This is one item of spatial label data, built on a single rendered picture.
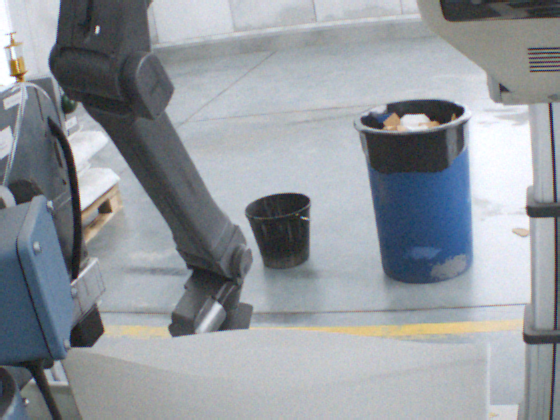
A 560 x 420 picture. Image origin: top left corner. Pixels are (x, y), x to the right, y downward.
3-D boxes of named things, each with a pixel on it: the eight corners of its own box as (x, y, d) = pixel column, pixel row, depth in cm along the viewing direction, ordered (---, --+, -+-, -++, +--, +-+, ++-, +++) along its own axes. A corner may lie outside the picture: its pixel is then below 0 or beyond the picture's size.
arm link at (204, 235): (158, 37, 67) (69, 22, 71) (126, 86, 65) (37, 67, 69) (264, 251, 104) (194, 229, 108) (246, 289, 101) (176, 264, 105)
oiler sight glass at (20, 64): (30, 67, 94) (25, 42, 92) (20, 72, 91) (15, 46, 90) (16, 70, 94) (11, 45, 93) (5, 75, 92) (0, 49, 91)
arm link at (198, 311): (251, 241, 100) (193, 222, 103) (206, 306, 93) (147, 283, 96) (260, 300, 109) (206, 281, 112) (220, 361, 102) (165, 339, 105)
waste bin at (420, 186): (484, 234, 343) (473, 94, 320) (481, 288, 297) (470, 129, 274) (381, 239, 357) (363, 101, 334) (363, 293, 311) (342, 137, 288)
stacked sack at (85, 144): (115, 146, 448) (110, 123, 443) (60, 189, 388) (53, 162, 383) (56, 153, 461) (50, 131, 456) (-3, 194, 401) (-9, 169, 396)
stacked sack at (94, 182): (125, 185, 457) (120, 160, 452) (73, 230, 398) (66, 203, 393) (67, 189, 470) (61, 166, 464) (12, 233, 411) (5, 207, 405)
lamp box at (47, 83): (81, 129, 104) (68, 67, 100) (65, 140, 100) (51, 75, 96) (38, 135, 106) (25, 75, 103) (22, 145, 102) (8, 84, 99)
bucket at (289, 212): (325, 243, 364) (317, 190, 354) (311, 272, 337) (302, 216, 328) (264, 245, 373) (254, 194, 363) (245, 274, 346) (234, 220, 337)
